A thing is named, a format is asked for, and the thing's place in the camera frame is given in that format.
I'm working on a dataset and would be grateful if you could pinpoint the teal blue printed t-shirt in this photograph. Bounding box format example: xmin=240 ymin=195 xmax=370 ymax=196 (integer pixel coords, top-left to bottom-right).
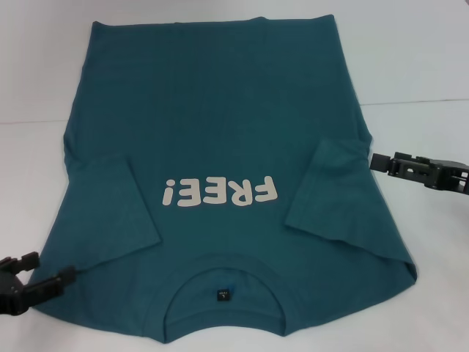
xmin=36 ymin=13 xmax=417 ymax=327

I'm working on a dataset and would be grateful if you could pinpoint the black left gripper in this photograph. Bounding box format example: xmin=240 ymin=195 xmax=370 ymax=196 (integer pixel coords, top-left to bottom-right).
xmin=0 ymin=251 xmax=78 ymax=316

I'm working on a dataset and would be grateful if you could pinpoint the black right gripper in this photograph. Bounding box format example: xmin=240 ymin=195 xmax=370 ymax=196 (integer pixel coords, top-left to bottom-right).
xmin=369 ymin=151 xmax=469 ymax=194

